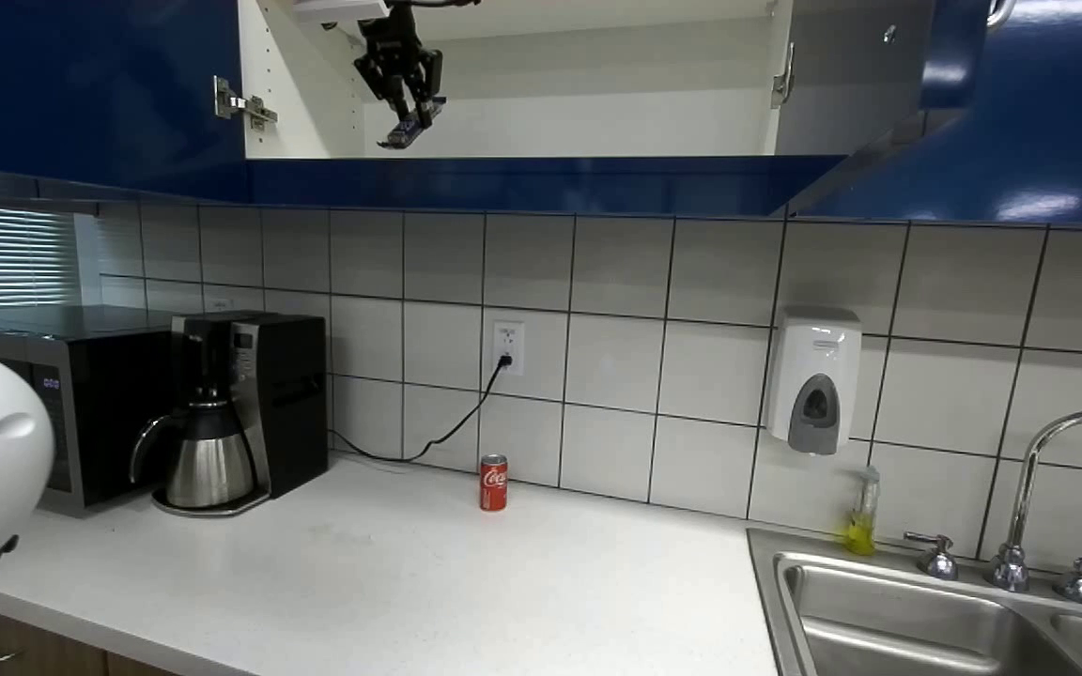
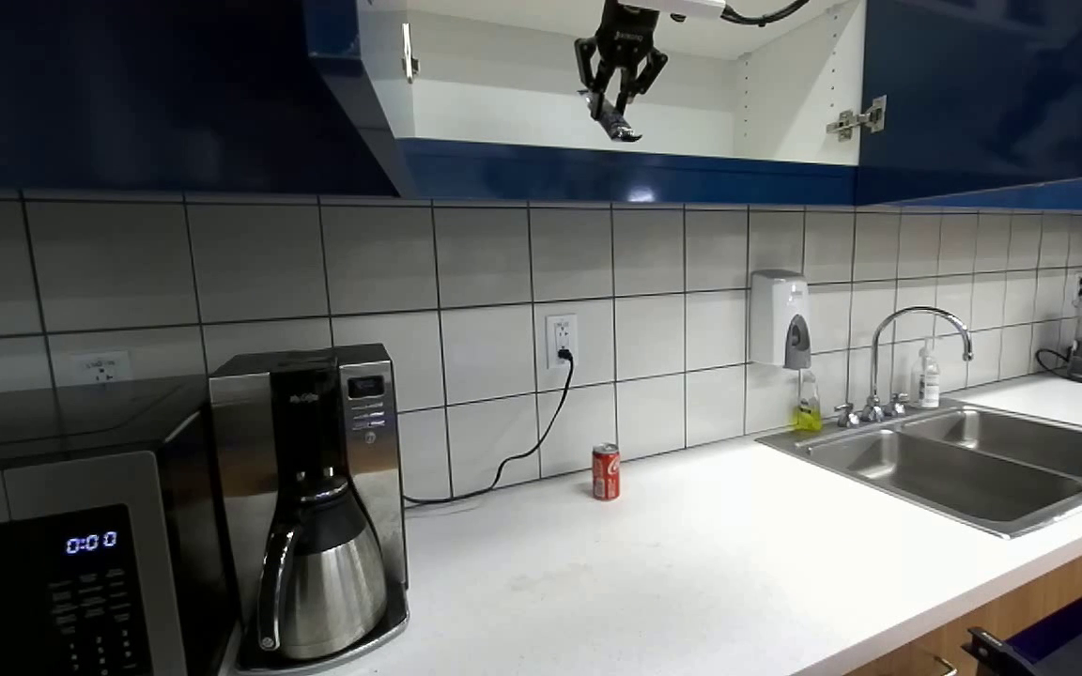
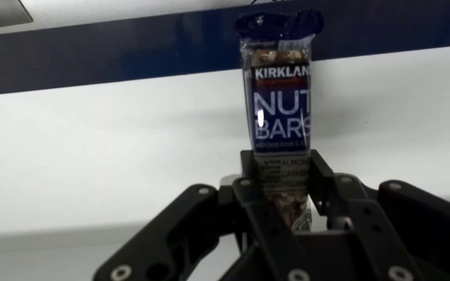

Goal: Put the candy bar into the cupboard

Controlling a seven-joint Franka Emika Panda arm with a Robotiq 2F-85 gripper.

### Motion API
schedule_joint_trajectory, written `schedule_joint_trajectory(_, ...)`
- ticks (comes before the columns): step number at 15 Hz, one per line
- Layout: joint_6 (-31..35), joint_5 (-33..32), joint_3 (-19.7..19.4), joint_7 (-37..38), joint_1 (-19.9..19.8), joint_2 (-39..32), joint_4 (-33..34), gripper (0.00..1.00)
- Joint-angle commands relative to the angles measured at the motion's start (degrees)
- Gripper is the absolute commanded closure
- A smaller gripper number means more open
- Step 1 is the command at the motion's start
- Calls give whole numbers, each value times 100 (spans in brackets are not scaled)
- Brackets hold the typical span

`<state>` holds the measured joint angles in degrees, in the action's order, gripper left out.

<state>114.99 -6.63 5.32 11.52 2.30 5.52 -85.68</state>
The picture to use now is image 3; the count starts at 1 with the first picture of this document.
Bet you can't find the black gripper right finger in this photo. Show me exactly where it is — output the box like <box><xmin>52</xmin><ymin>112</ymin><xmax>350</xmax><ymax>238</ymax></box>
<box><xmin>308</xmin><ymin>149</ymin><xmax>450</xmax><ymax>281</ymax></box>

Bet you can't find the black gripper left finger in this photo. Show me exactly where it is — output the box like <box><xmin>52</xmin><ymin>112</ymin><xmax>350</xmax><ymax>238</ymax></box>
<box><xmin>92</xmin><ymin>149</ymin><xmax>316</xmax><ymax>281</ymax></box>

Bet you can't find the blue nut bar candy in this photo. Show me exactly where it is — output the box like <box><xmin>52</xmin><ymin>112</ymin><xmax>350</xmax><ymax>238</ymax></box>
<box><xmin>234</xmin><ymin>7</ymin><xmax>325</xmax><ymax>232</ymax></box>

